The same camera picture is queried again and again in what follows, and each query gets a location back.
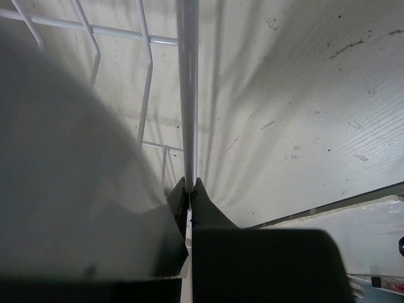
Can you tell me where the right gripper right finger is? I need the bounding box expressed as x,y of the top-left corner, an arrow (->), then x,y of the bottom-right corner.
191,180 -> 354,302

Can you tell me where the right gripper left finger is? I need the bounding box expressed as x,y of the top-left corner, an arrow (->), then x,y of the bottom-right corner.
1,176 -> 188,302

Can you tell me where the white plate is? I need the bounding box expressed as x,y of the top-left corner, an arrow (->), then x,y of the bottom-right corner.
1,27 -> 187,281

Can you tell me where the white wire dish rack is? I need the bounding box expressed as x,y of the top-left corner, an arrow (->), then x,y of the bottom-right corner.
0,0 -> 199,303

